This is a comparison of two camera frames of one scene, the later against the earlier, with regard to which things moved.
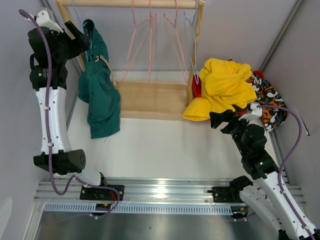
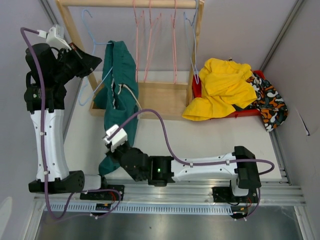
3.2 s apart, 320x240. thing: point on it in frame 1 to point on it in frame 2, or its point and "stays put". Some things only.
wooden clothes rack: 154,100 stays put
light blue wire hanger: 192,44 stays put
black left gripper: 80,44 to 87,62
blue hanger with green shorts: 88,27 to 80,103
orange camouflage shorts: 266,95 stays put
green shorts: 97,86 to 118,99
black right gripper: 217,118 to 113,154
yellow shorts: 224,85 stays put
